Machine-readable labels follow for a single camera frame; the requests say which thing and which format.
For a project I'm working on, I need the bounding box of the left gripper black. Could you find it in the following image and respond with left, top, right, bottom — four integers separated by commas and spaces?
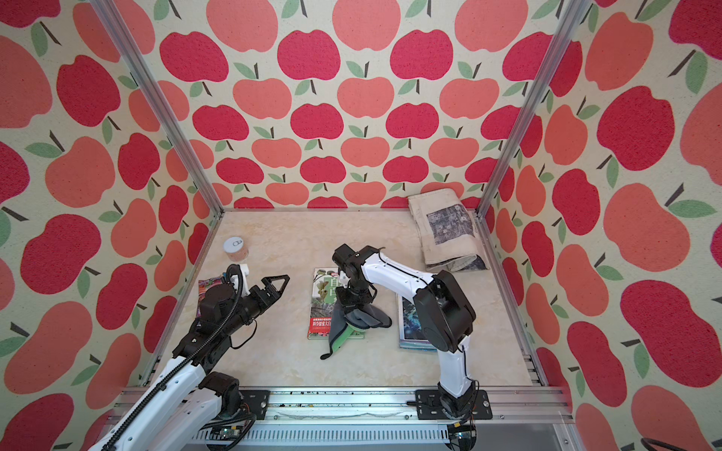
221, 273, 291, 336

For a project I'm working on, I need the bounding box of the grey microfibre cloth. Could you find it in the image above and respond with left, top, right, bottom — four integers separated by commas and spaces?
321, 302, 392, 360

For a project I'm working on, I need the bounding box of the red green book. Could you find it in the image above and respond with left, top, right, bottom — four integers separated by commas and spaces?
306, 267, 340, 340

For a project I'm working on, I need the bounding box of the blue science book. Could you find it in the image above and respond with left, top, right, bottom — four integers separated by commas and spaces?
397, 295, 436, 351

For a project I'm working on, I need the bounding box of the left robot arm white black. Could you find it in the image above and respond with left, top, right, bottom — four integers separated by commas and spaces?
94, 265, 291, 450

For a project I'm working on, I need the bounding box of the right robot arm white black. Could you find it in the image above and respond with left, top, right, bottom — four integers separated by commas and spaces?
323, 244, 477, 420

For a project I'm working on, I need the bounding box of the white round tape roll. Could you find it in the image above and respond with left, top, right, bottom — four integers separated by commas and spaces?
223, 236, 249, 262

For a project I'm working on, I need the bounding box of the purple candy bag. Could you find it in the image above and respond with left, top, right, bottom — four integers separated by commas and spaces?
199, 276, 224, 303

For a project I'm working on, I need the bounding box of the folded newspaper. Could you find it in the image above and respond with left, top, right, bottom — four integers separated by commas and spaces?
408, 188, 487, 272

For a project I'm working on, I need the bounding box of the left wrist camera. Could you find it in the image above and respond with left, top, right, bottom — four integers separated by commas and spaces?
224, 264, 249, 291

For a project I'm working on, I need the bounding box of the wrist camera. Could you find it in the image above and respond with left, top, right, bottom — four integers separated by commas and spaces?
332, 244, 368, 274
224, 264, 249, 291

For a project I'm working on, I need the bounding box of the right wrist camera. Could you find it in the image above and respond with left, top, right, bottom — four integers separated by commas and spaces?
332, 244, 368, 274

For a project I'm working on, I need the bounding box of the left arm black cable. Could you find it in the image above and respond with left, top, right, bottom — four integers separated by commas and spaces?
100, 263, 252, 451

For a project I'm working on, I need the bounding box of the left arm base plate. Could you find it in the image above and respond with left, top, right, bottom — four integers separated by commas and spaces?
225, 389, 270, 421

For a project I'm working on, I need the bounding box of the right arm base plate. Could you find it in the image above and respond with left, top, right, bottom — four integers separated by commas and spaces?
408, 387, 494, 421

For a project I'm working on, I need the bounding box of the aluminium front rail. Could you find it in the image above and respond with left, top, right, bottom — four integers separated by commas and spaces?
95, 385, 582, 451

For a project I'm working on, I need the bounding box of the left aluminium frame post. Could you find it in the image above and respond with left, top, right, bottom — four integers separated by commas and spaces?
90, 0, 225, 218

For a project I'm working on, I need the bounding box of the aluminium frame post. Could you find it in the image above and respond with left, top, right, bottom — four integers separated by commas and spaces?
476, 0, 592, 220
90, 0, 225, 218

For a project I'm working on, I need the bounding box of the right aluminium frame post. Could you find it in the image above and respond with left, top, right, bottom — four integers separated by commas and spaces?
476, 0, 592, 220

